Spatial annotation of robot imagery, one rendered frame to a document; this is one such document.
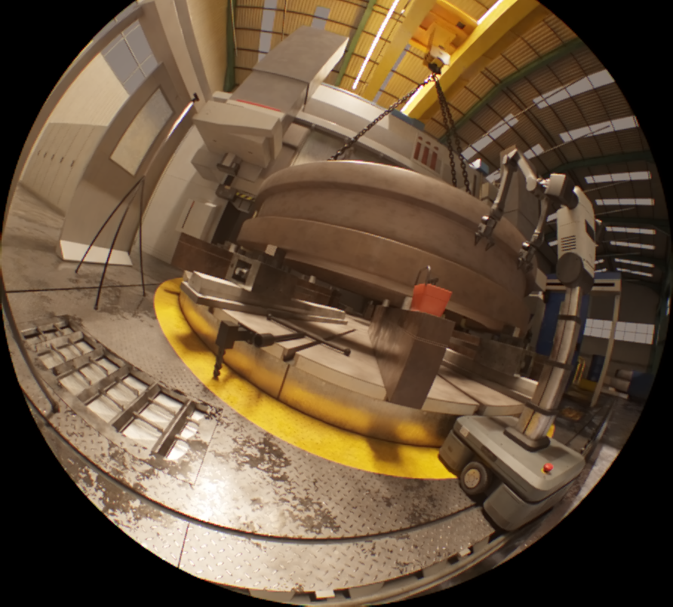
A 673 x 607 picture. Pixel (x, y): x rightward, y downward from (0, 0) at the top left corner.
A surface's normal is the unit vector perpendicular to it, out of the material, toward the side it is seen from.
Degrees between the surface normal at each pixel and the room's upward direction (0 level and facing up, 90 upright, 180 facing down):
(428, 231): 90
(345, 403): 90
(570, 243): 100
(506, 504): 90
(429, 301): 97
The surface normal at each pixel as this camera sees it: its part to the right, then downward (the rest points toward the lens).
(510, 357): -0.90, -0.35
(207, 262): 0.59, 0.12
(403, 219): -0.16, -0.16
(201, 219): 0.22, -0.03
